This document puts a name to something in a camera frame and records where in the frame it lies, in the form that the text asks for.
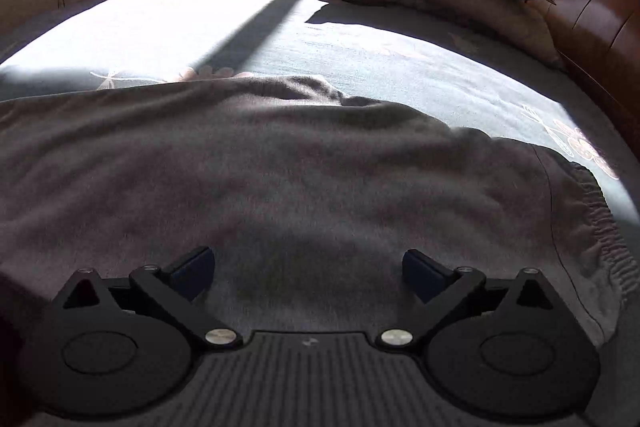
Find grey sweatpants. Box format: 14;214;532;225
0;74;628;358

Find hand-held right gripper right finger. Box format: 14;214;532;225
376;249;558;350

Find brown wooden headboard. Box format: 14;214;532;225
532;0;640;148

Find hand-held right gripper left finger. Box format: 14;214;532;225
62;246;245;350

